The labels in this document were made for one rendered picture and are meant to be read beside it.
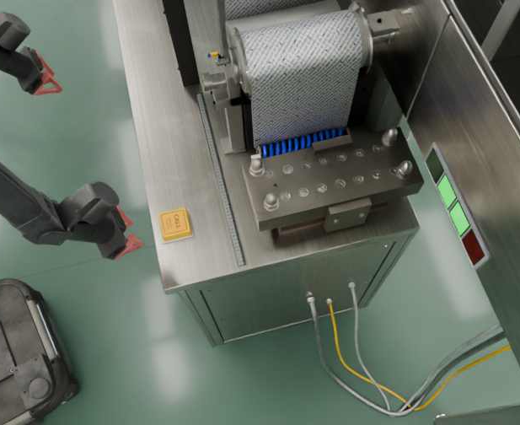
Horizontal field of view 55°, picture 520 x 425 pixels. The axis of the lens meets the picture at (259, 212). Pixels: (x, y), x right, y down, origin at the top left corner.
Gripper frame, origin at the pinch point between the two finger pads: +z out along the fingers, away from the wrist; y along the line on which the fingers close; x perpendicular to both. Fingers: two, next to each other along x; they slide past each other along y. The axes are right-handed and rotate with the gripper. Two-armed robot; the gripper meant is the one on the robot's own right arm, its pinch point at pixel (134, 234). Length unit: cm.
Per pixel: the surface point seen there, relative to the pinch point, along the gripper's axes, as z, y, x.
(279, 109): 10.5, 5.1, -40.7
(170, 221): 15.0, 4.8, -1.6
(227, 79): 3.1, 14.9, -36.7
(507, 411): 65, -76, -34
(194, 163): 23.6, 18.2, -11.9
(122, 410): 72, -11, 86
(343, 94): 17, 1, -53
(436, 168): 17, -25, -58
